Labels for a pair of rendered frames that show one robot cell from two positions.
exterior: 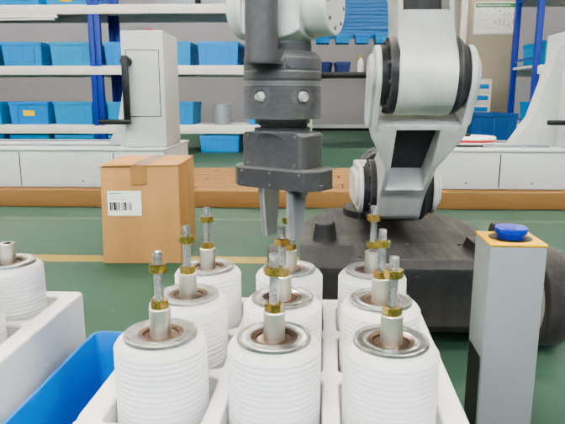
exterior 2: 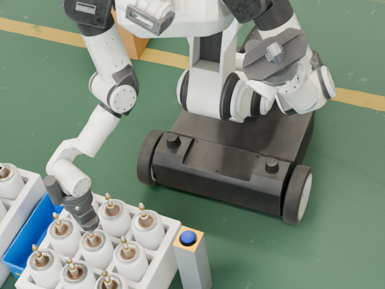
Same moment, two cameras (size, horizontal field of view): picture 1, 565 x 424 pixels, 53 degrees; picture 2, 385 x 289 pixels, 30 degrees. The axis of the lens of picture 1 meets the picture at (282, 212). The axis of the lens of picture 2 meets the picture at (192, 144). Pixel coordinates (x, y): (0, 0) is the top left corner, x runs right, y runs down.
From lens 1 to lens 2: 1.84 m
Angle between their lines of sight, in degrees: 45
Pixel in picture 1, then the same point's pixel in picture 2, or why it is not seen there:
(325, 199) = not seen: outside the picture
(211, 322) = (67, 244)
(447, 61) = (212, 106)
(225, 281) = not seen: hidden behind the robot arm
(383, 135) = not seen: hidden behind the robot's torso
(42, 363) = (22, 218)
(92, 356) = (46, 202)
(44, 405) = (23, 237)
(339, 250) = (175, 157)
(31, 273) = (12, 183)
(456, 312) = (237, 200)
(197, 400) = (54, 281)
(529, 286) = (190, 259)
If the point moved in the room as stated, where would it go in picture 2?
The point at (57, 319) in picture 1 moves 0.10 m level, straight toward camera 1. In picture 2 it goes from (26, 197) to (23, 222)
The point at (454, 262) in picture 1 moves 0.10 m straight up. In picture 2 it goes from (235, 180) to (232, 161)
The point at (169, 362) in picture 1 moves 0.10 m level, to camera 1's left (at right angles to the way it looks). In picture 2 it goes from (40, 276) to (11, 267)
